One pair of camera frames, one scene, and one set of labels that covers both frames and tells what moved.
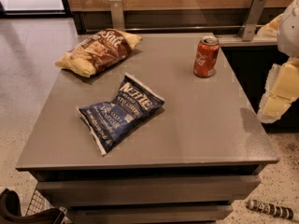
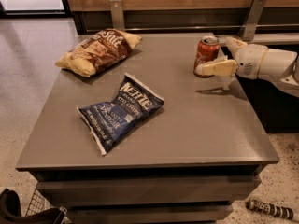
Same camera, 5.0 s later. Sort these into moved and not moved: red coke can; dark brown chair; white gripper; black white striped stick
Moved: white gripper
Not moved: dark brown chair; black white striped stick; red coke can
